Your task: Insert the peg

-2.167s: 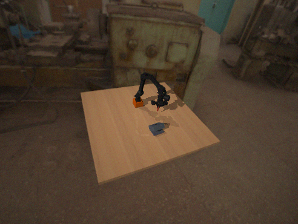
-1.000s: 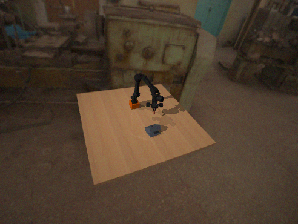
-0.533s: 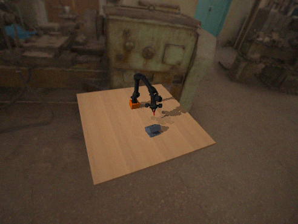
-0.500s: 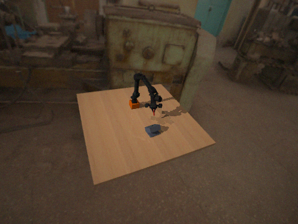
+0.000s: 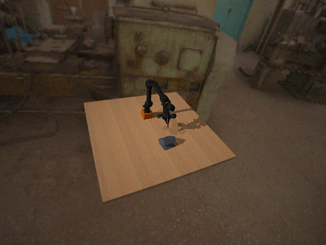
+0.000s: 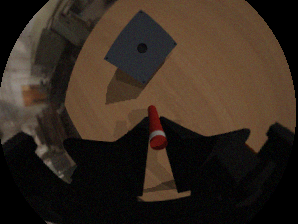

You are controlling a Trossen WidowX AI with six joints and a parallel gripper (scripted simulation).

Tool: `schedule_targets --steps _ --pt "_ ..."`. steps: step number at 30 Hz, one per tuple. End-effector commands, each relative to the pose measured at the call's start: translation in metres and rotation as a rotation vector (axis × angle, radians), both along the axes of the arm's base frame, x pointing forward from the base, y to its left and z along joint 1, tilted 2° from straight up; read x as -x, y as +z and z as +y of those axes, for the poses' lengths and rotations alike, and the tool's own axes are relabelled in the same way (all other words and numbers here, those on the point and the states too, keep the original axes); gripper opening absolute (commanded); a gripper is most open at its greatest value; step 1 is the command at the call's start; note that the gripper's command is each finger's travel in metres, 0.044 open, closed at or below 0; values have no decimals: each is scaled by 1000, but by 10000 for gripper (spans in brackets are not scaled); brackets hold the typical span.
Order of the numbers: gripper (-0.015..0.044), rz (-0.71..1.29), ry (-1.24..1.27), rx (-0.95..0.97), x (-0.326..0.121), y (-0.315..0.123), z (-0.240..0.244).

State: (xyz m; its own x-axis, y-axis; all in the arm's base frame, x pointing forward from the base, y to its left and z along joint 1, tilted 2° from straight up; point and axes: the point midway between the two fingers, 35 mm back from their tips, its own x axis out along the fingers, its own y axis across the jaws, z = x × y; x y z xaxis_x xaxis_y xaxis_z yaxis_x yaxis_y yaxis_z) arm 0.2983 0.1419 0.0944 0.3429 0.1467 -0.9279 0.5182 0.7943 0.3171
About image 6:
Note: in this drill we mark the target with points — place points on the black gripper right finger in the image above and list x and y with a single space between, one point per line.
189 152

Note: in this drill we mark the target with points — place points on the red peg with white band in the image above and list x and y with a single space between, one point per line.
158 139

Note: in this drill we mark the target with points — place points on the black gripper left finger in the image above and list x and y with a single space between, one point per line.
128 154

